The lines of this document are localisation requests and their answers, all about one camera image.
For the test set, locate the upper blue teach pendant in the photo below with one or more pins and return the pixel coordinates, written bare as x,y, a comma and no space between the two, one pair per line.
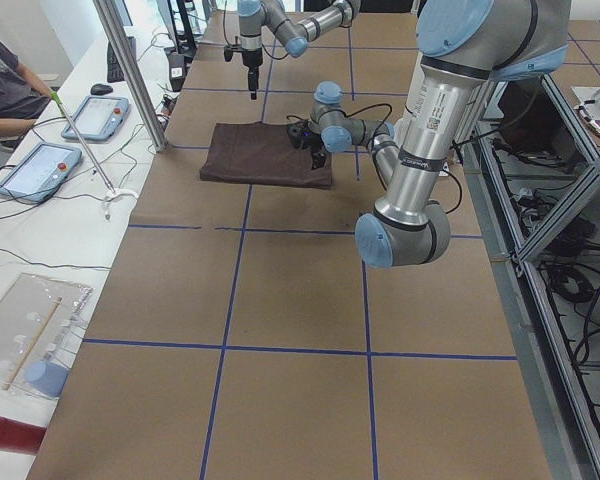
98,118

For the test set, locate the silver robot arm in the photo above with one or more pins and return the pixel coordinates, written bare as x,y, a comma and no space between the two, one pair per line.
463,44
294,37

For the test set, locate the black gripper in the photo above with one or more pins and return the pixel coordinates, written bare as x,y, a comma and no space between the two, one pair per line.
315,150
251,59

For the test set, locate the red cylinder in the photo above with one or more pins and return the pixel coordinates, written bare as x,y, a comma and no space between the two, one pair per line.
20,437

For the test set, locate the aluminium frame post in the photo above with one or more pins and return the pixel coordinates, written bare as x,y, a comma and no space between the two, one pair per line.
114,29

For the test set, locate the black computer mouse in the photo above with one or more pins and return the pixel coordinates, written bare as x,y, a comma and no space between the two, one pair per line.
101,89

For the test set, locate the brown t-shirt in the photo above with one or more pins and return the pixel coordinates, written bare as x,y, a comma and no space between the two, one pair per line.
260,153

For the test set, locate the black keyboard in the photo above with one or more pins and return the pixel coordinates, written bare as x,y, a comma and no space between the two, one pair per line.
114,69

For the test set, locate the clear acrylic tray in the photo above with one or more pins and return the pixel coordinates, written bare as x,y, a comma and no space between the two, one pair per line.
40,319

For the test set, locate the long metal rod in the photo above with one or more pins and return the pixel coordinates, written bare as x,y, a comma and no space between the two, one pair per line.
108,183

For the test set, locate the lower blue teach pendant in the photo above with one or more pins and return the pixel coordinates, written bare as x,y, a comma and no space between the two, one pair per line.
39,175

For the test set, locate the blue cup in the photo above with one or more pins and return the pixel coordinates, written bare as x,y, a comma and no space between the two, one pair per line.
47,377

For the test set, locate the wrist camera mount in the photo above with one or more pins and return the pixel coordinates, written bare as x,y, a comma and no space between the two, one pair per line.
298,134

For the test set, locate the seated person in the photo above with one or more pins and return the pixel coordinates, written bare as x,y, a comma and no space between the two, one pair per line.
23,95

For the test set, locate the blue teach pendant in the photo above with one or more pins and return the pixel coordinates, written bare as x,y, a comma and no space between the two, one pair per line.
39,175
98,118

